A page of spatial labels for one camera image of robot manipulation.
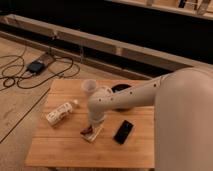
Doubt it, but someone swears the red chili pepper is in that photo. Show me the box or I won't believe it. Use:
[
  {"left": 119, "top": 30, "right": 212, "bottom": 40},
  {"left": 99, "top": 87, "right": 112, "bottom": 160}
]
[{"left": 80, "top": 125, "right": 94, "bottom": 135}]

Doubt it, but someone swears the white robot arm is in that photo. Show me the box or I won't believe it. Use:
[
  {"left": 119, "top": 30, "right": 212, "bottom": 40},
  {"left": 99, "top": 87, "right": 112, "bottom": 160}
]
[{"left": 88, "top": 67, "right": 213, "bottom": 171}]

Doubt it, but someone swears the white sponge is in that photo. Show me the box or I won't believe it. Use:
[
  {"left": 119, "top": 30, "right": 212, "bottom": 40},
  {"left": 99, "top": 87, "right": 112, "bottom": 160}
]
[{"left": 82, "top": 129, "right": 101, "bottom": 142}]

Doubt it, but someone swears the black smartphone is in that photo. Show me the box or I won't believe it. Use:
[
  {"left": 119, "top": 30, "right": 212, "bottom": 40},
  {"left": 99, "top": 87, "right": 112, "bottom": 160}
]
[{"left": 113, "top": 120, "right": 133, "bottom": 144}]

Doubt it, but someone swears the wooden table board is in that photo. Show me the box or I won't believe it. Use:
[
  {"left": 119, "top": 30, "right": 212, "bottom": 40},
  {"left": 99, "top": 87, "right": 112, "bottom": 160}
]
[{"left": 25, "top": 79, "right": 154, "bottom": 168}]

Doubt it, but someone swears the clear plastic cup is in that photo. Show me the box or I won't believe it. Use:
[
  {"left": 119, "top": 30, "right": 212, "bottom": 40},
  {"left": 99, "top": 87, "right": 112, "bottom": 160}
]
[{"left": 81, "top": 79, "right": 97, "bottom": 95}]

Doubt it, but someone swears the black bowl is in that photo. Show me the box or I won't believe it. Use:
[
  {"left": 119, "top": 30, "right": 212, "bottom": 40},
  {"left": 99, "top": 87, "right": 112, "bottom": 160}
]
[{"left": 111, "top": 84, "right": 131, "bottom": 112}]

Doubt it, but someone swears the wooden wall rail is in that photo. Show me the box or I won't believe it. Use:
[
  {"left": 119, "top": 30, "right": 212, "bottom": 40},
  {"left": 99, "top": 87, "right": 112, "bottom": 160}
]
[{"left": 0, "top": 14, "right": 213, "bottom": 71}]

